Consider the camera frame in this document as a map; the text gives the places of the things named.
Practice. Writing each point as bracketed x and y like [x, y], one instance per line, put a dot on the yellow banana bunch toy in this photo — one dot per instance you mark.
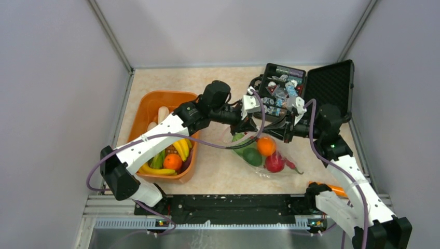
[183, 148]

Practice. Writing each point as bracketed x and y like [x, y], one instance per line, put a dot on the red chili pepper toy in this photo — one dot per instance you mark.
[292, 166]

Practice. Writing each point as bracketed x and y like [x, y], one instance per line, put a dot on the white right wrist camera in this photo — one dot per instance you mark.
[296, 105]

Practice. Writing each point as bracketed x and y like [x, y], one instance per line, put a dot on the orange fruit toy back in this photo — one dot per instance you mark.
[266, 146]

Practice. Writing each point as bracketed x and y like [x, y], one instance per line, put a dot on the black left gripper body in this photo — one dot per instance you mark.
[227, 114]

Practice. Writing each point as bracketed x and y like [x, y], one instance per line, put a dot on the green napa cabbage toy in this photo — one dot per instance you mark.
[242, 138]

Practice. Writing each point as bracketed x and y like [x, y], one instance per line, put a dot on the red apple toy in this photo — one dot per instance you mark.
[274, 163]

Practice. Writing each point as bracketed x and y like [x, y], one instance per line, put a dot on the orange fruit toy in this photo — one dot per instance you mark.
[266, 146]
[172, 162]

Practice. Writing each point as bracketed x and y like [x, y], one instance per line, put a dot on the orange plastic bin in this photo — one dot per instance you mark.
[146, 113]

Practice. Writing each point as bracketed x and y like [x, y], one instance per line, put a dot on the yellow banana toy front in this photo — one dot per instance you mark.
[146, 169]

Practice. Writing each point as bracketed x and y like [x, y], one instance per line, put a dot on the green lime toy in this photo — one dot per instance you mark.
[252, 157]

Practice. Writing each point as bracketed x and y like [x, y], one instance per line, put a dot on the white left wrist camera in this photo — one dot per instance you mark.
[251, 103]

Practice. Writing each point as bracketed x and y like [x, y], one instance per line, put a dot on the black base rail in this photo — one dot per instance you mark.
[235, 209]

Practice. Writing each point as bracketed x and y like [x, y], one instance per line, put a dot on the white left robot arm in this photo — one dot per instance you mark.
[119, 166]

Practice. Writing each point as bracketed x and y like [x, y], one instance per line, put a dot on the orange fruit toy front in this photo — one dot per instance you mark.
[172, 162]

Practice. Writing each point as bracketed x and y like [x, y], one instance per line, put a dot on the black poker chip case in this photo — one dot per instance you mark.
[330, 84]

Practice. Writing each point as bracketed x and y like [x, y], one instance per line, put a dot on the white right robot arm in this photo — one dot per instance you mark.
[364, 218]

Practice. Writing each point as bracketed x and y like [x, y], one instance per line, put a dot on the clear zip top bag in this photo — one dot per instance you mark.
[261, 171]

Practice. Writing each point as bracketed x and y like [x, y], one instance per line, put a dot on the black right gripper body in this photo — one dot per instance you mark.
[302, 129]

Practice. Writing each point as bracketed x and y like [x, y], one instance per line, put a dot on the orange carrot toy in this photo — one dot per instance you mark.
[336, 189]

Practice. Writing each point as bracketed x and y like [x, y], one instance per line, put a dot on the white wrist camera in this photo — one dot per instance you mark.
[251, 103]
[296, 105]

